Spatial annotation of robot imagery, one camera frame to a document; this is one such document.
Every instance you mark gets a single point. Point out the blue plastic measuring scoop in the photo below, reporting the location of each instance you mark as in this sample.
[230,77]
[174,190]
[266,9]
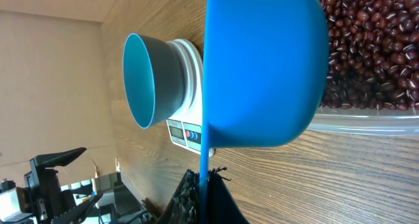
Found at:
[265,68]

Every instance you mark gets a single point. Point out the red beans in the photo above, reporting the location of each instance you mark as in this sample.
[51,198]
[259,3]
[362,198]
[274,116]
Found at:
[373,47]

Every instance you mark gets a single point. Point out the clear plastic bean container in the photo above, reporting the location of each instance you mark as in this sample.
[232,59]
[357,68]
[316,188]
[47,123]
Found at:
[360,122]

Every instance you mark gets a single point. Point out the white digital kitchen scale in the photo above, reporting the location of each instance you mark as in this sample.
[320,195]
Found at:
[185,125]

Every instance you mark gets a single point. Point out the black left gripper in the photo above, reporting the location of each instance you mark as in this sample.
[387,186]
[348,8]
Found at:
[49,202]

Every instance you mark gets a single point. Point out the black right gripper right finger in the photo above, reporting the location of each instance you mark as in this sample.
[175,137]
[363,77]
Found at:
[222,208]

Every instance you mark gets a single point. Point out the teal metal bowl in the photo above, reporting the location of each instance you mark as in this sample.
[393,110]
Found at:
[153,79]

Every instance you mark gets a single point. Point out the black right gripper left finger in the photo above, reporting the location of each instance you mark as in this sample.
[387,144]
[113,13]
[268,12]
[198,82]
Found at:
[183,207]

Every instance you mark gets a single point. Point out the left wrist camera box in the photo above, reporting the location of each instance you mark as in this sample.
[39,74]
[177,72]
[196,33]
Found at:
[15,202]

